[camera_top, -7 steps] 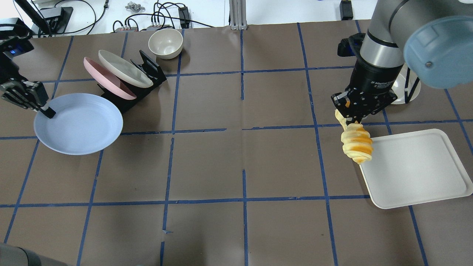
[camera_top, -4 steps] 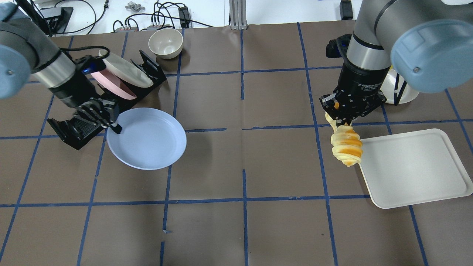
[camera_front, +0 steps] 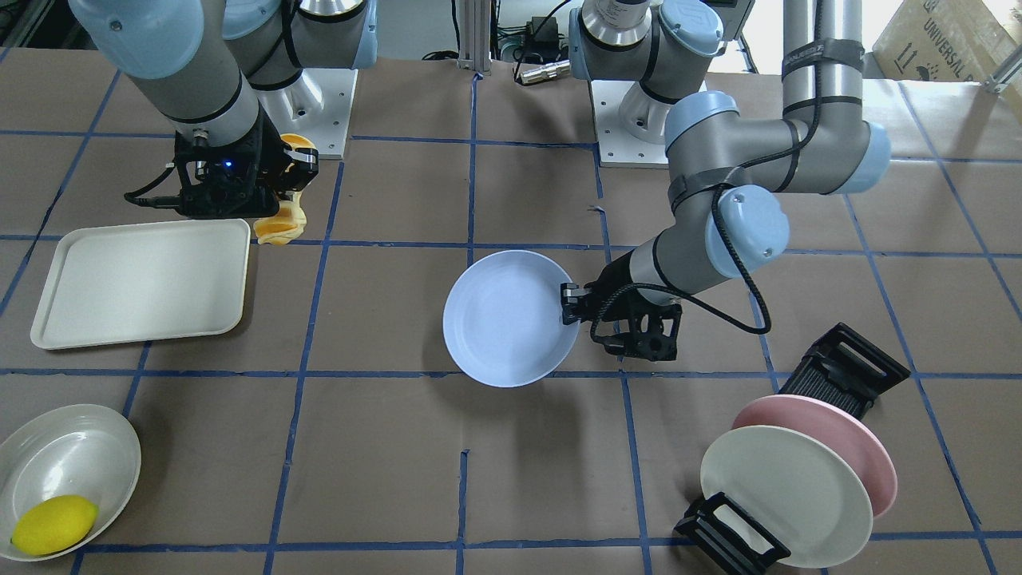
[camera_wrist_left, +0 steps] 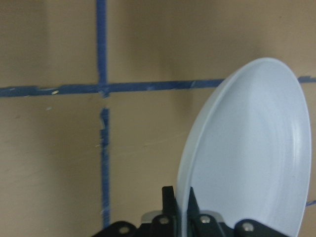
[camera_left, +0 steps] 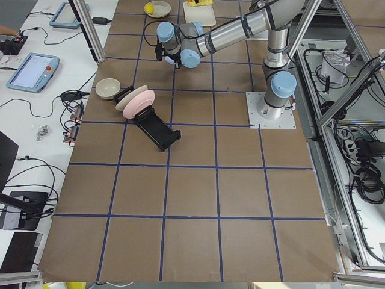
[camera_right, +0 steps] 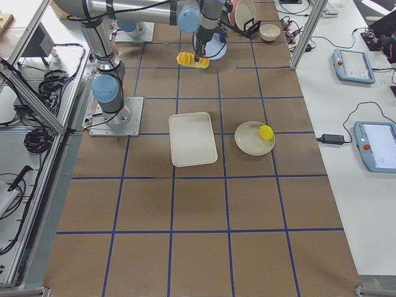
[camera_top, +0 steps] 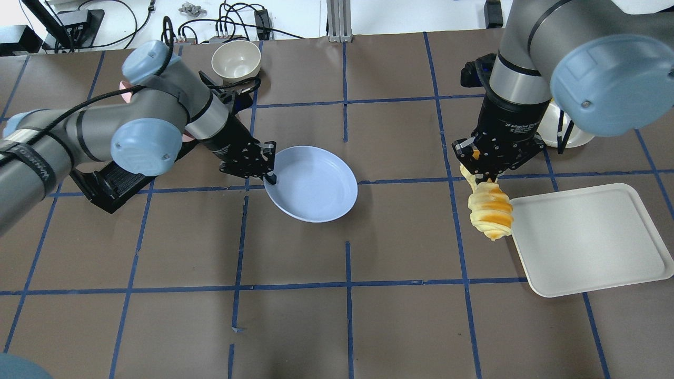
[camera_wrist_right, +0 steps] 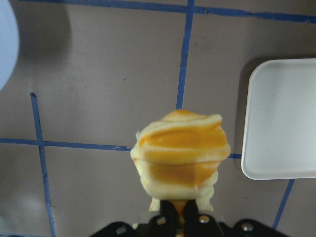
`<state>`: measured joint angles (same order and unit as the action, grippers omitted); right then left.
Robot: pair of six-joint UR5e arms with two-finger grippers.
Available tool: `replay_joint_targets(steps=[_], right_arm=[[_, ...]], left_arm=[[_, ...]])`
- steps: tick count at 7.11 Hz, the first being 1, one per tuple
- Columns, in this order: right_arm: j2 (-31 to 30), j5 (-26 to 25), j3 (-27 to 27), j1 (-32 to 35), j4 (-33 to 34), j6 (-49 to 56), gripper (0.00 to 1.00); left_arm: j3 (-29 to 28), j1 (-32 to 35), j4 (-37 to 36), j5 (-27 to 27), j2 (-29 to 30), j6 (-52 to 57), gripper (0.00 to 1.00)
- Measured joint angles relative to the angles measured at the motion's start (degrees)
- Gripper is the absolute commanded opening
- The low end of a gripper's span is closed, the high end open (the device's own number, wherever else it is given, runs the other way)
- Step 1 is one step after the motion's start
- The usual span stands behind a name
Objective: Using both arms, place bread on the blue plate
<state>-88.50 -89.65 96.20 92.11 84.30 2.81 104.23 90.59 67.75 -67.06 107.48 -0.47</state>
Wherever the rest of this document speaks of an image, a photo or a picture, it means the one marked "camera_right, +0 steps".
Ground black dish rack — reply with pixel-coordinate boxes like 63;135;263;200
220;18;261;39

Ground black power adapter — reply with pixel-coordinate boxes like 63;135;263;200
317;134;345;145

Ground coiled black cables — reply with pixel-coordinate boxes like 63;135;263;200
24;127;54;154

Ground cream bowl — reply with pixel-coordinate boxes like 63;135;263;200
259;24;281;42

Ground cream rectangular tray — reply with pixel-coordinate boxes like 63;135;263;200
168;111;218;167

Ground blue plate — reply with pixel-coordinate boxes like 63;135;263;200
205;33;227;60

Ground yellow lemon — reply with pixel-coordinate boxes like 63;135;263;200
259;125;275;142

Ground cream plate in rack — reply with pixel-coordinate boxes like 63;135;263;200
235;0;256;30

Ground teach pendant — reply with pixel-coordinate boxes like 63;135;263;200
353;121;395;173
332;49;376;84

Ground aluminium frame post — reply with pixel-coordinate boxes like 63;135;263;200
290;0;327;71

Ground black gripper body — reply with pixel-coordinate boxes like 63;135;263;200
193;26;226;58

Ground pink plate in rack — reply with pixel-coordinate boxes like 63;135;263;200
226;0;240;25

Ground yellow twisted bread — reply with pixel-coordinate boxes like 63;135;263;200
176;51;210;69

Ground cream round plate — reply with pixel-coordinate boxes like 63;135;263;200
235;121;275;156

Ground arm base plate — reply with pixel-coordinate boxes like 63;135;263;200
89;97;144;137
115;20;155;43

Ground upper teach pendant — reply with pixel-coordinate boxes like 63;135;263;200
332;49;376;84

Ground grey control box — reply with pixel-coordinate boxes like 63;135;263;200
21;22;54;61

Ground lower teach pendant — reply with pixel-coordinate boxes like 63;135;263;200
353;121;395;173

